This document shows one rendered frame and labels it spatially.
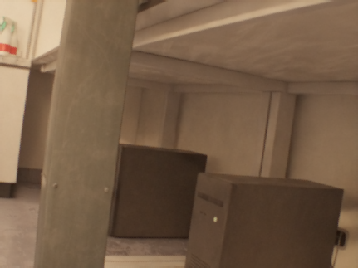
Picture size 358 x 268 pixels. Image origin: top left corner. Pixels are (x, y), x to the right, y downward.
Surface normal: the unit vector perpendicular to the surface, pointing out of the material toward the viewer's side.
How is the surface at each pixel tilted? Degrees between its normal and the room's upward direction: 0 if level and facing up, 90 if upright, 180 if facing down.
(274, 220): 90
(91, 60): 90
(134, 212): 90
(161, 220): 90
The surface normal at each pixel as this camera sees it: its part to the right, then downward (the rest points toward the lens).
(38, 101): 0.42, 0.07
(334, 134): -0.90, -0.11
